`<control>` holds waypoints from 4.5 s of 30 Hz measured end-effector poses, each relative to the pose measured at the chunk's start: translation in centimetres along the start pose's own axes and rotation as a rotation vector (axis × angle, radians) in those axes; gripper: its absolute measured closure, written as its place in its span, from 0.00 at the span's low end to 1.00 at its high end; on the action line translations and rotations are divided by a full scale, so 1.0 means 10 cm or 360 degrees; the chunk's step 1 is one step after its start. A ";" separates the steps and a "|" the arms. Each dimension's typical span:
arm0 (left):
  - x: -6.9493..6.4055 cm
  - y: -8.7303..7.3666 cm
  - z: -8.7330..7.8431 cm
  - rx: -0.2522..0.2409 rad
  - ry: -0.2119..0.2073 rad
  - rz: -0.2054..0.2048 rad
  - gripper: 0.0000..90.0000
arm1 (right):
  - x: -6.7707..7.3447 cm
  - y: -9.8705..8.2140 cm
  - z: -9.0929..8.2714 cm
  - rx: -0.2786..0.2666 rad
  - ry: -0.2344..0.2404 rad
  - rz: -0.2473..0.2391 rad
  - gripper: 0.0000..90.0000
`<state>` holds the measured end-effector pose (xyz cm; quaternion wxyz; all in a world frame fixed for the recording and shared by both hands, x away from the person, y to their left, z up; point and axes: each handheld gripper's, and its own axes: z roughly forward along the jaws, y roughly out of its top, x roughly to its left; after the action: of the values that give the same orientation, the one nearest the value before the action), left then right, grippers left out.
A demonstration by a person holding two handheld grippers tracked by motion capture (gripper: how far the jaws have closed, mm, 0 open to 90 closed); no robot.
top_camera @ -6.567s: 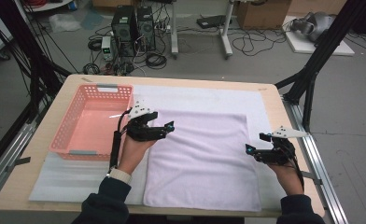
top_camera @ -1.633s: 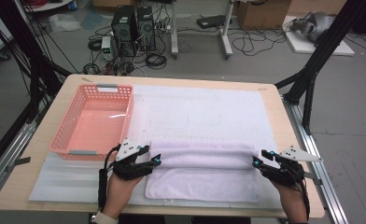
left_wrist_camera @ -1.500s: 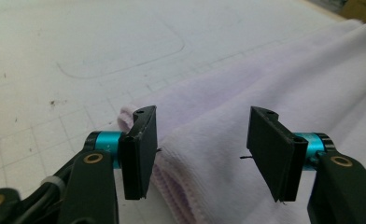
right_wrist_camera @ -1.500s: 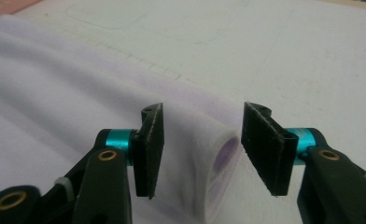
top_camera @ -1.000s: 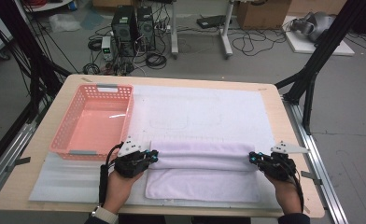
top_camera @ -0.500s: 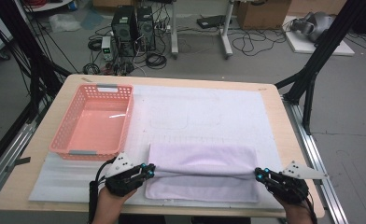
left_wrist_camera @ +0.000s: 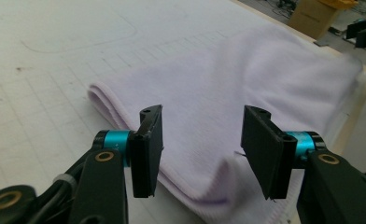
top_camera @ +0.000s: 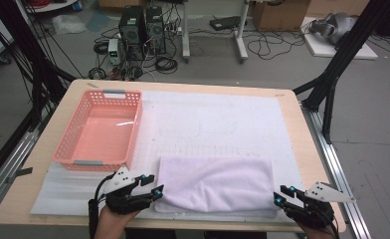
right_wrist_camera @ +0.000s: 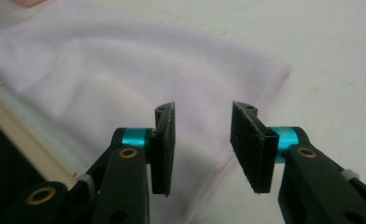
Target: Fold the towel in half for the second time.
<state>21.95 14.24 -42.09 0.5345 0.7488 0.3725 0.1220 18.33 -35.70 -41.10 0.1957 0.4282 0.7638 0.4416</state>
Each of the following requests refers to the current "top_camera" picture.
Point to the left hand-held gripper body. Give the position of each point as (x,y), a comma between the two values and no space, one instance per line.
(123,199)

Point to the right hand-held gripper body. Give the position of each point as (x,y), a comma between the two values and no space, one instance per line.
(315,214)

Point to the lilac towel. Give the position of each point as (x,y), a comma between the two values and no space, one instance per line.
(216,182)

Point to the pink plastic basket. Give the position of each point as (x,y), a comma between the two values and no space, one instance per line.
(100,136)

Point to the person's right hand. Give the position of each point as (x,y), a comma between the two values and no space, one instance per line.
(315,234)

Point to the person's left hand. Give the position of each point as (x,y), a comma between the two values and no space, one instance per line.
(113,225)

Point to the white grid mat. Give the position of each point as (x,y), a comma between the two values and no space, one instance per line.
(216,116)

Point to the white power supply unit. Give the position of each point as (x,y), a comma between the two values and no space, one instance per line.
(114,49)

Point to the white floor board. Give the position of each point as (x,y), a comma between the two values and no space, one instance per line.
(322,49)

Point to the black computer tower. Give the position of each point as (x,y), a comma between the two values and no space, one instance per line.
(156,33)
(131,30)

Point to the white metal stand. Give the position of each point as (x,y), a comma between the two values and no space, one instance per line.
(185,33)

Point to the grey rounded device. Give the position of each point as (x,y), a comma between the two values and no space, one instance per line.
(339,26)

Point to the clear plastic bag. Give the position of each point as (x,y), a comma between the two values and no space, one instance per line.
(67,25)

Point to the brown cardboard box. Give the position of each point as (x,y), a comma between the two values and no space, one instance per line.
(279,16)

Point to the black flat box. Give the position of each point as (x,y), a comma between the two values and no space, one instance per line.
(226,22)

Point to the pale cardboard box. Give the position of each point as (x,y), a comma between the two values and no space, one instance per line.
(335,6)

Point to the round white table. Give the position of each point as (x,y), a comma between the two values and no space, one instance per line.
(60,5)

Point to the aluminium rail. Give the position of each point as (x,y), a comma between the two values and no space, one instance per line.
(4,176)
(335,166)

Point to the grey metal bracket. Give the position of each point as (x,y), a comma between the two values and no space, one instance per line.
(24,172)

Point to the black metal frame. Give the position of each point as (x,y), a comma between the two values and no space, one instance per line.
(349,43)
(17,33)

